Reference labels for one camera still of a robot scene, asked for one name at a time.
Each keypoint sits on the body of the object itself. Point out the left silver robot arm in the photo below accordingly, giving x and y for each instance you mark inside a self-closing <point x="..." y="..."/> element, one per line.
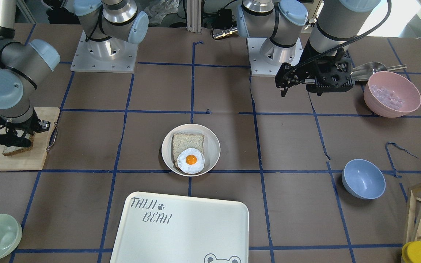
<point x="273" y="33"/>

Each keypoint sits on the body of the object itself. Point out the cream bear tray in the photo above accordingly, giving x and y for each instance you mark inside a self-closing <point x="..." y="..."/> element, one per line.
<point x="161" y="228"/>

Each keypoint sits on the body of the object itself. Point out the bread slice on plate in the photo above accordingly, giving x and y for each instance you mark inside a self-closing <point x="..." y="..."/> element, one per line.
<point x="180" y="142"/>

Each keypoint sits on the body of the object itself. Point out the wooden cutting board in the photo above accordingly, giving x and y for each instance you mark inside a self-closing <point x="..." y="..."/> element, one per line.
<point x="34" y="159"/>

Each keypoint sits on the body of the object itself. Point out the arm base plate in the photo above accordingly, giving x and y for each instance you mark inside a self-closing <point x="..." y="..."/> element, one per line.
<point x="110" y="56"/>
<point x="266" y="58"/>

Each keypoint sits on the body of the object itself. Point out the blue bowl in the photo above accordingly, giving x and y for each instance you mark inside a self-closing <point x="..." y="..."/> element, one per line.
<point x="363" y="179"/>

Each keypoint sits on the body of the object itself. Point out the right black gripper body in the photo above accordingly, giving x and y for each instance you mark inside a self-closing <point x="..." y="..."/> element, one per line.
<point x="17" y="132"/>

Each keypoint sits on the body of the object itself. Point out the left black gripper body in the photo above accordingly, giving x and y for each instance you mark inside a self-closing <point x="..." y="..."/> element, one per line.
<point x="311" y="68"/>

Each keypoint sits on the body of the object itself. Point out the aluminium frame post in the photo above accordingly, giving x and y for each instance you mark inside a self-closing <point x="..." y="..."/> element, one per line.
<point x="194" y="16"/>

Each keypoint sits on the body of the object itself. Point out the beige round plate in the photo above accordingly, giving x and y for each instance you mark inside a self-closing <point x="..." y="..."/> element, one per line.
<point x="211" y="147"/>

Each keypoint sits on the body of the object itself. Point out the pink bowl with ice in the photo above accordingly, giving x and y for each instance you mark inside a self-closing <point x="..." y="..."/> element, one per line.
<point x="391" y="95"/>

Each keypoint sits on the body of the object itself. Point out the fried egg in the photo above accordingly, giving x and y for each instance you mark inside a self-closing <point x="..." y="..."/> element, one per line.
<point x="191" y="161"/>

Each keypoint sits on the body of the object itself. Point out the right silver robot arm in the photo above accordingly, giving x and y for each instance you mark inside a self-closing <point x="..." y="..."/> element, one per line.
<point x="23" y="67"/>

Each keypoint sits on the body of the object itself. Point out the bread slice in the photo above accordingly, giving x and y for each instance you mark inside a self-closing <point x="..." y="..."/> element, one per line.
<point x="13" y="150"/>
<point x="180" y="142"/>

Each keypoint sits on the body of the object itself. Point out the metal scoop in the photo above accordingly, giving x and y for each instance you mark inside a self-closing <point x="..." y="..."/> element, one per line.
<point x="365" y="71"/>

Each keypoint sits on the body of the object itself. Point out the yellow mug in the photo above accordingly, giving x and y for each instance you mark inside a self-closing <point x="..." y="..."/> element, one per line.
<point x="411" y="252"/>

